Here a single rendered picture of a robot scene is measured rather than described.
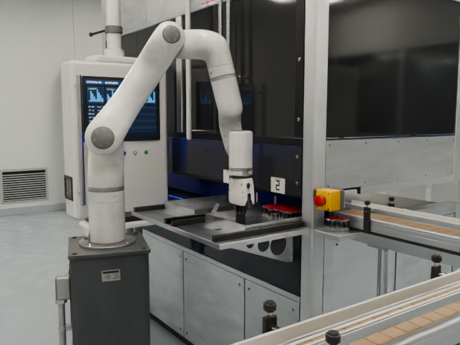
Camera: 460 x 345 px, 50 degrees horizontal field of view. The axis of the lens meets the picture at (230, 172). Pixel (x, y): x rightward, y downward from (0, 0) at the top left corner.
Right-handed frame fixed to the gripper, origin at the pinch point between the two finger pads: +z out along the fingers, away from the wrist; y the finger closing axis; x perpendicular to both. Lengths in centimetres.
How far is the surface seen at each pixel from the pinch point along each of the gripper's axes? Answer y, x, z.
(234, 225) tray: 0.3, 2.5, 2.2
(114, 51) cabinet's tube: 93, 8, -68
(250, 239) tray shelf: -10.9, 4.1, 4.9
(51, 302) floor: 201, 15, 93
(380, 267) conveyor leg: -32, -38, 17
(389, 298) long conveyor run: -86, 30, -4
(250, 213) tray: 19.6, -19.8, 3.8
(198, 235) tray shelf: 3.0, 16.1, 4.6
